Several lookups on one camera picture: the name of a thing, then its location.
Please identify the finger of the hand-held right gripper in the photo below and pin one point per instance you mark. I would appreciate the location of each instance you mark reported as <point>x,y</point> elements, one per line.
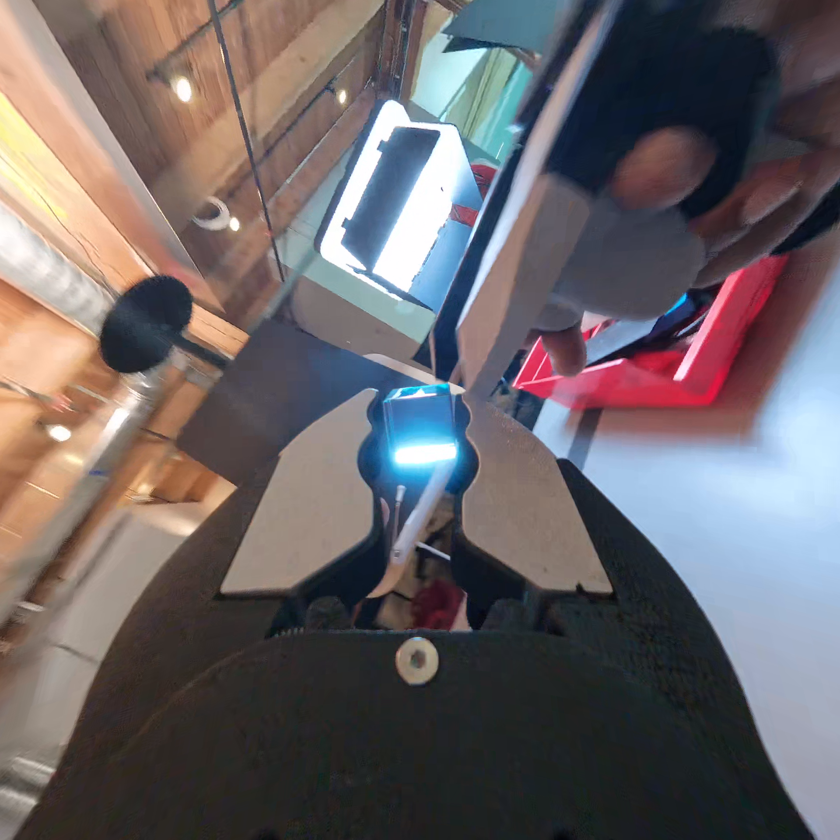
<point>459,295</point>
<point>518,282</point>

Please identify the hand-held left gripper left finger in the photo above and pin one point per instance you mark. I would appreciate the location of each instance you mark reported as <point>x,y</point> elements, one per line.
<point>308,518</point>

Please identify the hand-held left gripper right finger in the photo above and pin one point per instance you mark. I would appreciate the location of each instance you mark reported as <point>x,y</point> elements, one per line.
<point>525,518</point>

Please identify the red plastic bin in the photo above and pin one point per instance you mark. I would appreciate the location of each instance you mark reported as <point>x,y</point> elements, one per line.
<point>623,390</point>

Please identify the blue transparent cube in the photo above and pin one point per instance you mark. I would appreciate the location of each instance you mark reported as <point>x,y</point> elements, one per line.
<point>420,426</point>

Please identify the person's right hand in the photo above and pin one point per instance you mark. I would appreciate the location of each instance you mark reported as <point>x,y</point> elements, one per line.
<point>807,98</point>

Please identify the dark blue pouch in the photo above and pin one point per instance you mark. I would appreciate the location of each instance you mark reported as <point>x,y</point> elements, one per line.
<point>679,307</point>

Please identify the studio light panel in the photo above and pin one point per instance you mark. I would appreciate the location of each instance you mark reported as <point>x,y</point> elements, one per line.
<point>420,229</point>

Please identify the black wood-framed board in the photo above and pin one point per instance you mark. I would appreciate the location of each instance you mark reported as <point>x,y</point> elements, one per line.
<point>275,394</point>

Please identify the black flag panel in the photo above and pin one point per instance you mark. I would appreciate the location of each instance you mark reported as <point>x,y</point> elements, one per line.
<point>499,23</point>

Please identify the silver ventilation duct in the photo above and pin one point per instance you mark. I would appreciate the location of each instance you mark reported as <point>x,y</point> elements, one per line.
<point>118,433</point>

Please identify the large silver air duct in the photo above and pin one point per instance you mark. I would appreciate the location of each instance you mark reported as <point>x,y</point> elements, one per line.
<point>46,269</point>

